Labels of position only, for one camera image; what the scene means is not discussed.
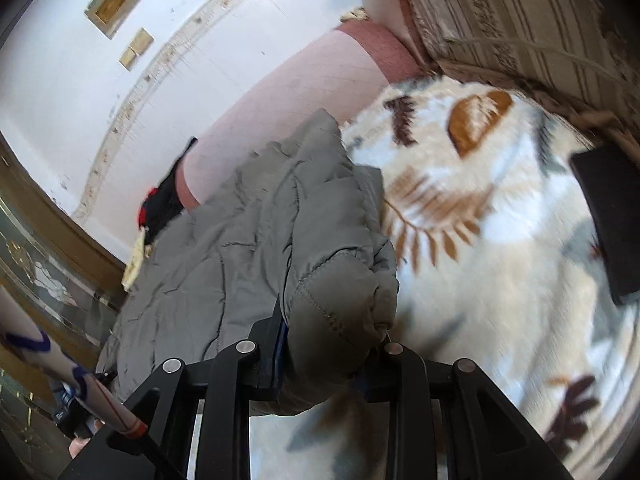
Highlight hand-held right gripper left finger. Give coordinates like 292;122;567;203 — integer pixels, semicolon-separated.
60;305;290;480

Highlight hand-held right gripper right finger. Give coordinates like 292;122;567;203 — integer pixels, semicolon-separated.
350;341;576;480

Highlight grey puffer jacket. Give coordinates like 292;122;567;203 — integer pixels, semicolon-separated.
95;107;401;417

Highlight person's left hand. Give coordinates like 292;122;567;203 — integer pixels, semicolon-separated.
67;436;94;462

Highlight wooden glass door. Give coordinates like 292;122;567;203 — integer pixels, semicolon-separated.
0;135;127;461

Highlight pale yellow cloth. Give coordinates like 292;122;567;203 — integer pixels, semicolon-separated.
121;227;157;292

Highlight leaf printed fleece blanket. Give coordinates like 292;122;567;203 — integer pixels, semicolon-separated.
250;74;640;480

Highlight black garment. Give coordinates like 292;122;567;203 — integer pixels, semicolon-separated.
140;136;199;242

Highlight red cloth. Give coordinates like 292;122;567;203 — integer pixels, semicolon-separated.
137;187;162;227

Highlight black flat object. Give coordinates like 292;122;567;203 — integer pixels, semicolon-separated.
569;144;640;307

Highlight red woven sofa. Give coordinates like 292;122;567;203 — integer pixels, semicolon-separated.
179;0;427;211

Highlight large striped floral cushion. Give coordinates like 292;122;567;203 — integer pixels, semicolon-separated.
402;0;640;128

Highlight white blue patterned cable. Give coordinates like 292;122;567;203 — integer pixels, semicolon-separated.
0;285;186;480

